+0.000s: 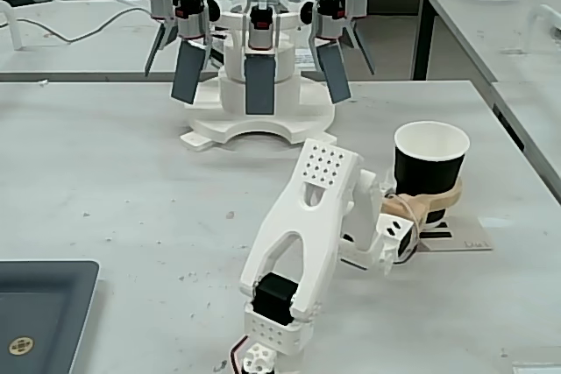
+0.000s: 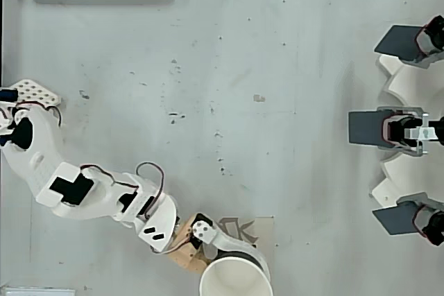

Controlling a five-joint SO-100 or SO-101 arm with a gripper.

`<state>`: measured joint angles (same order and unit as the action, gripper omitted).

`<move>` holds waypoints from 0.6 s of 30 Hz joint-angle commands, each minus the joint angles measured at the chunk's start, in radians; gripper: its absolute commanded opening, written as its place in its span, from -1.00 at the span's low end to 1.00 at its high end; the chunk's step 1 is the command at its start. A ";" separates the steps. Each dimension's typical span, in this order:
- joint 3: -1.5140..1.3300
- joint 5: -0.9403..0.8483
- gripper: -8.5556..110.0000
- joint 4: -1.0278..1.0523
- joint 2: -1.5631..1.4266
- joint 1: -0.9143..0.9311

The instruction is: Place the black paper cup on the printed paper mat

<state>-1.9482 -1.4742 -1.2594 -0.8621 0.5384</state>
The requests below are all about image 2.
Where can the printed paper mat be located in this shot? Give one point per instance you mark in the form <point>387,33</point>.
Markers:
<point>263,230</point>

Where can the white flat panel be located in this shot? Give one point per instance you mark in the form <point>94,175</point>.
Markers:
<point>34,292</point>

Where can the grey paddle servo unit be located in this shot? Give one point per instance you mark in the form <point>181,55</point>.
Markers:
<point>364,131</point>
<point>395,221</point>
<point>399,41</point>

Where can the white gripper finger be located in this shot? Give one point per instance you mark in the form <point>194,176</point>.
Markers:
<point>232,243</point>

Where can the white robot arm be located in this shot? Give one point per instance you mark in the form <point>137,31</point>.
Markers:
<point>45,143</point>

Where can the white paper cup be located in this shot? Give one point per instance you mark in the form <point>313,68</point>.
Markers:
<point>236,278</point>

